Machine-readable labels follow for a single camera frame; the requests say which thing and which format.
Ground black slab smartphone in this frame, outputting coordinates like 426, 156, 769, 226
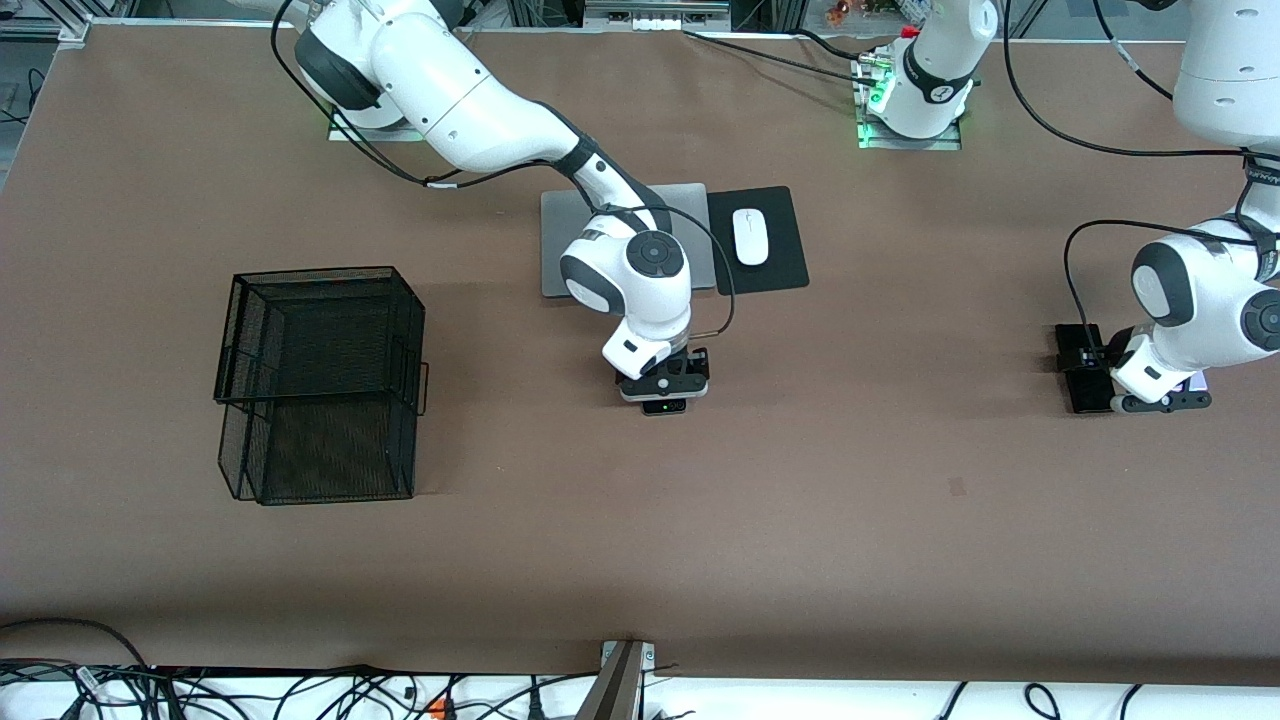
1054, 322, 1120, 415

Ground white computer mouse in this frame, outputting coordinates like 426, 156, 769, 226
732, 207, 771, 267

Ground black mouse pad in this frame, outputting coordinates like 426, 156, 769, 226
706, 185, 811, 297

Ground silver closed laptop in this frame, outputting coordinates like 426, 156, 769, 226
540, 182, 719, 299

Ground grey power strip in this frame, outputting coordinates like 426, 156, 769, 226
584, 0, 732, 34

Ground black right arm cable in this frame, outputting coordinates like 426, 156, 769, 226
270, 0, 738, 343

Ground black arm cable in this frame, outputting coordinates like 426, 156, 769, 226
270, 0, 738, 343
1003, 0, 1280, 366

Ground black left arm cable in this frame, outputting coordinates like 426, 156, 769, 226
1003, 0, 1280, 366

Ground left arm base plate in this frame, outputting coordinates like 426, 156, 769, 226
856, 52, 964, 152

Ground black wire mesh basket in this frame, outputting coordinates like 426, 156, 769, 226
213, 265, 431, 506

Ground grey camera stand post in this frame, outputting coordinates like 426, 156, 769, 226
575, 640, 657, 720

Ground black table cable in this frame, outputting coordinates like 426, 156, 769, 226
683, 28, 881, 87
795, 27, 869, 61

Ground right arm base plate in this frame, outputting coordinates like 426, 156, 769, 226
327, 100, 413, 143

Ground tangled floor cables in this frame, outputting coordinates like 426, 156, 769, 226
0, 660, 601, 720

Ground aluminium frame rail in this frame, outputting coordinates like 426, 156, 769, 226
0, 0, 141, 46

